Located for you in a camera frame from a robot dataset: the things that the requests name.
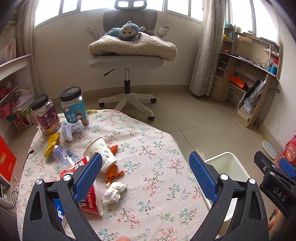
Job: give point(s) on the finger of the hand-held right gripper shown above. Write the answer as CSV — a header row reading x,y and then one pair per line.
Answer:
x,y
275,185
288,166

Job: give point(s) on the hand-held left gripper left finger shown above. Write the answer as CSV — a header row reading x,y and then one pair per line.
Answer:
x,y
89,176

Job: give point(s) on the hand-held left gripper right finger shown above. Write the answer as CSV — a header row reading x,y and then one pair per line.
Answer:
x,y
203,173

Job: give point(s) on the red instant noodle bowl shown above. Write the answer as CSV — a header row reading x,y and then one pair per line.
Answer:
x,y
92,199

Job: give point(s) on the white plastic bin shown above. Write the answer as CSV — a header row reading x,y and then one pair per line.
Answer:
x,y
229,166

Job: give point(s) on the white paper cup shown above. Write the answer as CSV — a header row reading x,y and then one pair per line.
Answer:
x,y
101,148

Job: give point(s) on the red snack bag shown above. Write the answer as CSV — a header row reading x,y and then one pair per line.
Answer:
x,y
290,148

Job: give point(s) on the round pale blue scale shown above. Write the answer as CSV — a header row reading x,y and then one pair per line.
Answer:
x,y
269,149

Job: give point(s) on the crumpled white tissue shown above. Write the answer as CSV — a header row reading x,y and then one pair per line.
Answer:
x,y
114,192

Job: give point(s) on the crushed clear plastic bottle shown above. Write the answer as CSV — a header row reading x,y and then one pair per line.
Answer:
x,y
63,155

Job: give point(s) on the blue and white carton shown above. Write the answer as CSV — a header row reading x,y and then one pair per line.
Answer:
x,y
59,210

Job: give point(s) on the crumpled clear plastic wrap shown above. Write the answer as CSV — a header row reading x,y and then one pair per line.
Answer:
x,y
69,132

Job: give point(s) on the yellow wrapper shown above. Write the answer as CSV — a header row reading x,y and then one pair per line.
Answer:
x,y
52,143

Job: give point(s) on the floral tablecloth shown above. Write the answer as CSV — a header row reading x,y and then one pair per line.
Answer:
x,y
150,162

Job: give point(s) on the jar with blue label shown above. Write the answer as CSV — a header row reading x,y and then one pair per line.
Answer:
x,y
74,109

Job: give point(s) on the jar with purple label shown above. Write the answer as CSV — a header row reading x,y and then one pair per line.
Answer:
x,y
46,118

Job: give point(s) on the grey plastic bag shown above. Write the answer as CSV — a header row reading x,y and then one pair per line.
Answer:
x,y
255,92

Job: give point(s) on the red gift box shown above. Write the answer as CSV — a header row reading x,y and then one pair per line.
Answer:
x,y
7,160

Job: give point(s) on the orange box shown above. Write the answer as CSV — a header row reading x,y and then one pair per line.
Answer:
x,y
238,82

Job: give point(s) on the stack of papers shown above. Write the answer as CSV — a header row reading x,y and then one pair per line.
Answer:
x,y
23,99

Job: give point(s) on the pink basket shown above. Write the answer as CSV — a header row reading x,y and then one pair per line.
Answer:
x,y
5,110

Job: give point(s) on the wooden desk with shelves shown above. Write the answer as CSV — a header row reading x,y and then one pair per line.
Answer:
x,y
240,67

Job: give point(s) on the beige lace curtain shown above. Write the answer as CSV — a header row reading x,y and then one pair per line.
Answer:
x,y
205,58

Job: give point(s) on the grey office chair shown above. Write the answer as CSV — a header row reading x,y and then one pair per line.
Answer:
x,y
124,62

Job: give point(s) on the beige fleece blanket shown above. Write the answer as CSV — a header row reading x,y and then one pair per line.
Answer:
x,y
129,47

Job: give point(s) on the white bookshelf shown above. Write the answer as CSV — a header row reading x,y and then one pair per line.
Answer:
x,y
13,62

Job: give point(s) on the blue monkey plush toy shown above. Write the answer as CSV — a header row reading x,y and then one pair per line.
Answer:
x,y
126,31

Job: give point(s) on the grey curtain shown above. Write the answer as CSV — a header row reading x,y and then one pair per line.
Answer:
x,y
25,34

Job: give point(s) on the window with white frame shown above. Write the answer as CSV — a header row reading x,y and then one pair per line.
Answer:
x,y
180,7

